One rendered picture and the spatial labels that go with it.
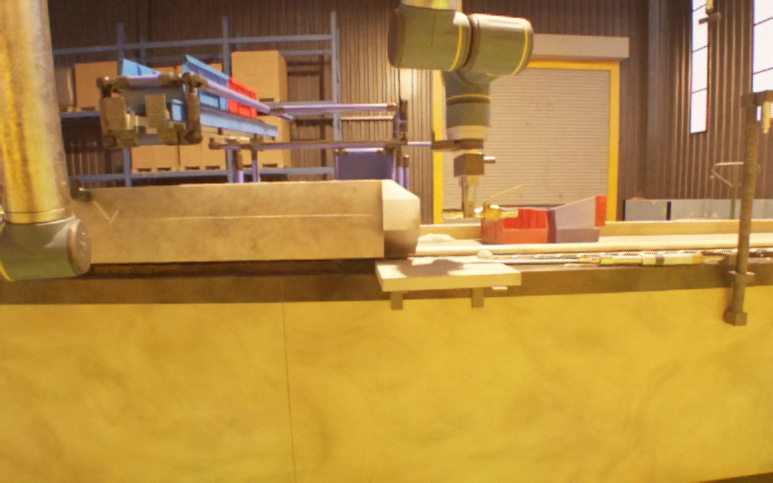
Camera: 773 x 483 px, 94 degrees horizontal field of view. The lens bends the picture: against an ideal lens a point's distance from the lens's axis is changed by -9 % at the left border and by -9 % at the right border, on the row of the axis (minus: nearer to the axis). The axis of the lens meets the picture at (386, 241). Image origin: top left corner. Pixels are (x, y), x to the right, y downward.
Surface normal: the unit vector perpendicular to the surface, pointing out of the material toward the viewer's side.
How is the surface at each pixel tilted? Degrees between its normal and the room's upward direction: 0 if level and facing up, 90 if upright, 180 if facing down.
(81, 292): 90
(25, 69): 99
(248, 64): 90
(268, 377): 90
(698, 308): 90
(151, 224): 80
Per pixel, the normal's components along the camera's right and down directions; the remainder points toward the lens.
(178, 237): 0.02, -0.05
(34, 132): 0.79, 0.21
